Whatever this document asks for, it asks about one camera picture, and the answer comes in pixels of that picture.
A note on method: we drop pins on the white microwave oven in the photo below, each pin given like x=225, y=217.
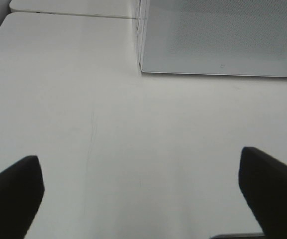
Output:
x=141, y=19

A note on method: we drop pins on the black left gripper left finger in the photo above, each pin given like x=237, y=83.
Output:
x=21, y=193

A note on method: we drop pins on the white microwave door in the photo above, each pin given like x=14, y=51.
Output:
x=217, y=37

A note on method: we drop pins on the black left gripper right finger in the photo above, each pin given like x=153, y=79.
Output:
x=263, y=182

